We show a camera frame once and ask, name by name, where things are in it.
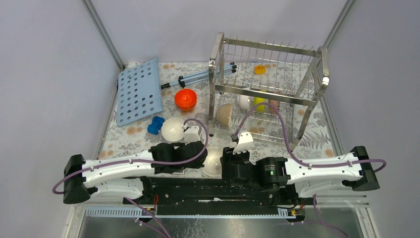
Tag beige floral bowl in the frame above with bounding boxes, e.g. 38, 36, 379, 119
201, 147, 223, 177
216, 104, 234, 128

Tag white ribbed bowl front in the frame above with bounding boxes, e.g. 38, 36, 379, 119
161, 118, 184, 143

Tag orange plastic bowl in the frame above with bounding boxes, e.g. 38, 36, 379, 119
174, 88, 197, 112

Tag stainless steel dish rack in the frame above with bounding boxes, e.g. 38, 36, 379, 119
208, 32, 330, 148

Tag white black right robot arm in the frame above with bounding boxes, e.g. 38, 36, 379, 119
220, 146, 380, 204

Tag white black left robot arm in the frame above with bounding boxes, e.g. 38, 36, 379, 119
63, 141, 208, 204

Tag blue toy car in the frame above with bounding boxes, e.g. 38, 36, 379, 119
147, 116, 165, 135

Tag beige floral bowl front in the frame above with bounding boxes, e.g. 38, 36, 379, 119
216, 104, 234, 128

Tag yellow green bowl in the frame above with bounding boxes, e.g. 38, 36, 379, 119
253, 97, 266, 113

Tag white ceramic bowl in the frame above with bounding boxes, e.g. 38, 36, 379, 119
237, 95, 251, 111

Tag light blue perforated panel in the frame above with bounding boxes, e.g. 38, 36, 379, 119
116, 58, 164, 126

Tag floral patterned table mat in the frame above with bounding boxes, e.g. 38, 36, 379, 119
97, 61, 339, 180

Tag small orange yellow cup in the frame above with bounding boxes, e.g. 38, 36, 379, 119
254, 65, 266, 75

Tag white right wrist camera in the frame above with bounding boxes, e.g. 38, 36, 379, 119
233, 131, 254, 155

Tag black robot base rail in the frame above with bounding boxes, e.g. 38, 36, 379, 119
133, 177, 313, 217

